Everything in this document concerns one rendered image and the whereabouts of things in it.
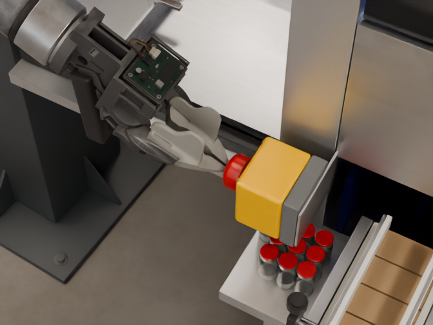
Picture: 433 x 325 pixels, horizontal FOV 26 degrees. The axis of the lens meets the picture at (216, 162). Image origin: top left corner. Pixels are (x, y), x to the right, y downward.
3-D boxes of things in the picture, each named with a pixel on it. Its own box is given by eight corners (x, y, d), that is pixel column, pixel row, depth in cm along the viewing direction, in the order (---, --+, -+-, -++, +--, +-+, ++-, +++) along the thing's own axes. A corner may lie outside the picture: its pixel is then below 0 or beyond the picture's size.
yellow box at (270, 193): (322, 199, 102) (328, 160, 97) (293, 249, 99) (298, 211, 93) (261, 172, 105) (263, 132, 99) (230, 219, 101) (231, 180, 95)
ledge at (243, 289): (377, 264, 109) (380, 255, 107) (330, 354, 102) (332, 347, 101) (270, 215, 113) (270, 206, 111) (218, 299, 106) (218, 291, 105)
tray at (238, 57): (422, 47, 127) (427, 29, 124) (341, 185, 113) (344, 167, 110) (204, -37, 136) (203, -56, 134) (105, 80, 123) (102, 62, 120)
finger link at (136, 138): (170, 169, 98) (102, 118, 97) (165, 175, 99) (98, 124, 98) (192, 138, 100) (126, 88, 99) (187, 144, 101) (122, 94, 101)
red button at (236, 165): (266, 178, 102) (268, 157, 99) (249, 206, 100) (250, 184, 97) (236, 165, 103) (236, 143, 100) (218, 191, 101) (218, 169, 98)
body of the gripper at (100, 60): (158, 115, 92) (60, 40, 91) (133, 149, 100) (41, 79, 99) (197, 64, 96) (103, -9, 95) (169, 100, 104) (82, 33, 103)
